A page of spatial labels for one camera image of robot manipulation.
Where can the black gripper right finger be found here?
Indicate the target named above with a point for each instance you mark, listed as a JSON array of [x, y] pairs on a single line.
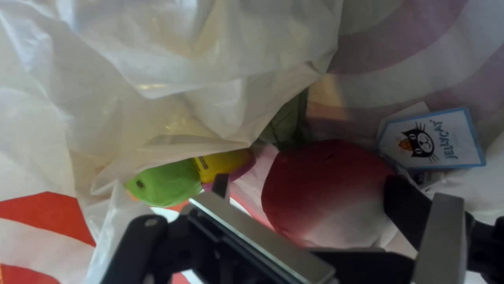
[[442, 258]]

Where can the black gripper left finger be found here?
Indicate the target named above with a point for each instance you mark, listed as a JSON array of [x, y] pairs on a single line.
[[287, 261]]

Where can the green toy pepper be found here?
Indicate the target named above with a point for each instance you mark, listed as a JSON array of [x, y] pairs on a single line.
[[166, 186]]

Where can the red white plastic bag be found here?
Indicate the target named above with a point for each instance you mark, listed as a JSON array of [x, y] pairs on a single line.
[[95, 92]]

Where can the yellow toy piece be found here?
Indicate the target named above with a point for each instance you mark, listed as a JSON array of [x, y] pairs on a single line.
[[232, 163]]

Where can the blue white paper tag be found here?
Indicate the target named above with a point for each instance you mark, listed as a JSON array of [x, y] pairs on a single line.
[[443, 140]]

